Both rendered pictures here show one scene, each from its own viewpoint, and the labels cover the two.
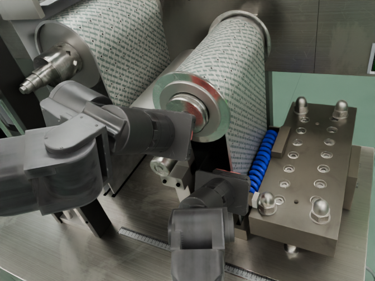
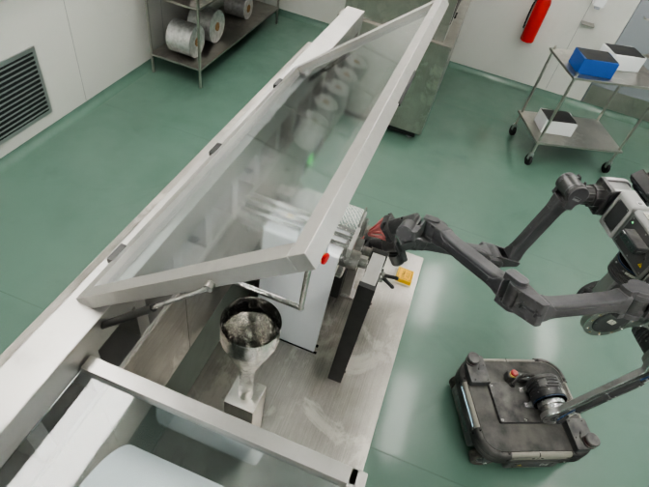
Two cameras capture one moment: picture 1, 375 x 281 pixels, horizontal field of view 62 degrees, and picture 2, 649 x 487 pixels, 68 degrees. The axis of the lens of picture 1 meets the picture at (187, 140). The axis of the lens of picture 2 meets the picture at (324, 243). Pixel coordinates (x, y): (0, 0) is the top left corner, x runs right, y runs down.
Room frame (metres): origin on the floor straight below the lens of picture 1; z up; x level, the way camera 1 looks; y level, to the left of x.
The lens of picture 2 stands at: (1.10, 1.12, 2.46)
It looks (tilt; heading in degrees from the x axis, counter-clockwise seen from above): 46 degrees down; 245
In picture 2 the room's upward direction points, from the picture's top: 13 degrees clockwise
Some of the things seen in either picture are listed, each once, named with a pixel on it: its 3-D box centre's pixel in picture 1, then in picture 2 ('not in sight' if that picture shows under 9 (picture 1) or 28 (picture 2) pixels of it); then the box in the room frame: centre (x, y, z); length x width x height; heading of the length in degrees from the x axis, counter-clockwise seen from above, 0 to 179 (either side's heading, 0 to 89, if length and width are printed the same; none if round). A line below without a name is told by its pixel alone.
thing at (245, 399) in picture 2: not in sight; (245, 390); (0.95, 0.51, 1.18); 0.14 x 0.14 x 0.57
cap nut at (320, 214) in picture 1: (320, 209); not in sight; (0.32, -0.20, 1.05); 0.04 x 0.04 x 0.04
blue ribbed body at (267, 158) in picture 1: (261, 160); not in sight; (0.50, -0.16, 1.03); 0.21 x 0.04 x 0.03; 145
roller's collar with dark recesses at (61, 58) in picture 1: (58, 64); (350, 258); (0.58, 0.20, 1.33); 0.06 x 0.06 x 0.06; 55
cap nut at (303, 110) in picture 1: (301, 103); not in sight; (0.64, -0.31, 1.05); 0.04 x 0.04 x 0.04
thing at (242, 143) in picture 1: (250, 134); not in sight; (0.51, -0.14, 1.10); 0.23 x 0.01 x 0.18; 145
